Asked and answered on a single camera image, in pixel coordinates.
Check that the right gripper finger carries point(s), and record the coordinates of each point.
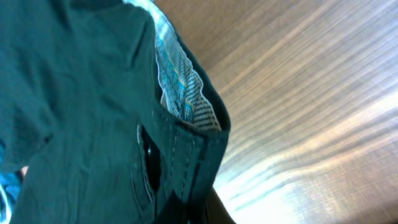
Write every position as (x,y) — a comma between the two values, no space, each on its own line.
(215,212)

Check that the black shorts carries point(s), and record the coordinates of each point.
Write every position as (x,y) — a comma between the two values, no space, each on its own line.
(106,116)

